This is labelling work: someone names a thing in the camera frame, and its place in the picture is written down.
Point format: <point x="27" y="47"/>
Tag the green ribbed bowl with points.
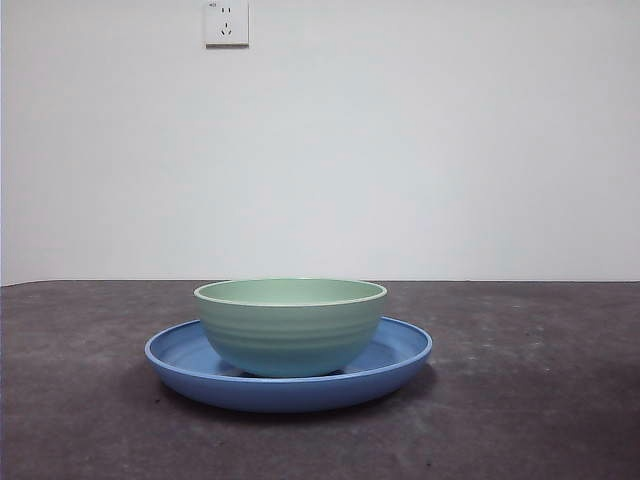
<point x="290" y="330"/>

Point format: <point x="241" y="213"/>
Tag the white wall socket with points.
<point x="227" y="25"/>

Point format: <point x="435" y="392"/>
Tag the blue plate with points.
<point x="290" y="395"/>

